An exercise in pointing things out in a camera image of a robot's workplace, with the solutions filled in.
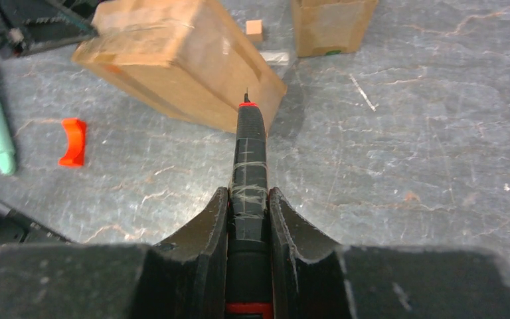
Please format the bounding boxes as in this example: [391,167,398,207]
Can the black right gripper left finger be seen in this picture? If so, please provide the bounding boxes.
[0,187,228,318]

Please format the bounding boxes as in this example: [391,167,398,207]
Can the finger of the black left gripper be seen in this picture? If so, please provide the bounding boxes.
[0,1,98,55]

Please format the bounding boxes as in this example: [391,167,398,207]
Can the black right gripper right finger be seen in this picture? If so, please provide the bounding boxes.
[268,188,510,318]

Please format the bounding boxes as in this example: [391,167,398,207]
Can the red black utility knife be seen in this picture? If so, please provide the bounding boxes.
[225,95,274,318]

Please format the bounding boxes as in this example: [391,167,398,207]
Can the brown cardboard box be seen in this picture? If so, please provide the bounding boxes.
[72,1,286,132]

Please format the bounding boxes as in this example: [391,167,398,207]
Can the open empty cardboard box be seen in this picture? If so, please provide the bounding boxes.
[290,0,378,57]

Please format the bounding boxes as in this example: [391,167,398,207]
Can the orange curved plastic piece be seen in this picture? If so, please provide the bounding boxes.
[58,118,87,168]

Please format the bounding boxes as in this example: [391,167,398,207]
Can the clear plastic bag with part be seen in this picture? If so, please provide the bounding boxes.
[259,51,291,66]

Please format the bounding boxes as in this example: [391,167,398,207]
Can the small wooden cube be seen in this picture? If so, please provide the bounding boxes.
[245,19,264,43]

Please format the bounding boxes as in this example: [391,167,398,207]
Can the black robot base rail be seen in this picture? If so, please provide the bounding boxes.
[0,202,71,245]

